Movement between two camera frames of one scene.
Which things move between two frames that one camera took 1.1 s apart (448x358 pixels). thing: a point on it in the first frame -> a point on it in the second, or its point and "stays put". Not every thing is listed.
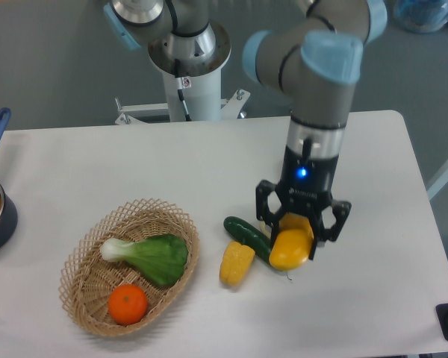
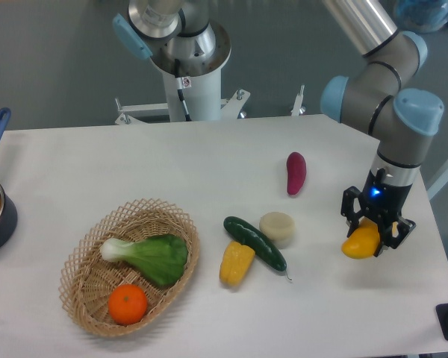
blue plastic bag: (426, 16) stays put
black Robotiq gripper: (307, 183) -> (382, 200)
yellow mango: (290, 247) -> (363, 242)
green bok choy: (163, 258) stays put
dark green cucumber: (250, 234) stays put
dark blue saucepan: (1, 219) stays put
